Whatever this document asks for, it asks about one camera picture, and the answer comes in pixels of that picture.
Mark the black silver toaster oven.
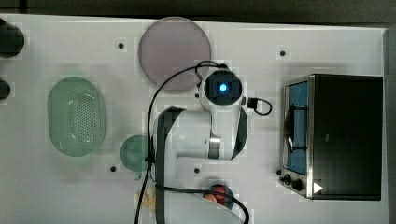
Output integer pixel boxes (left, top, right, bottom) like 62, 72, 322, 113
276, 74, 384, 201

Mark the green perforated colander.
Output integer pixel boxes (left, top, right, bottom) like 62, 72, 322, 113
47, 77, 106, 157

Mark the blue cup with fruit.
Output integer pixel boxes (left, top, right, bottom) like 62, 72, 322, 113
204, 184, 233, 209

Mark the green mug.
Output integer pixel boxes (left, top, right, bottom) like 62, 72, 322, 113
120, 135, 149, 180

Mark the yellow banana peel toy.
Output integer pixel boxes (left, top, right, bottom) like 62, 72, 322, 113
135, 186, 156, 211

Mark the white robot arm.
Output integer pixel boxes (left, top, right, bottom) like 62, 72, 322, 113
152, 68, 250, 224

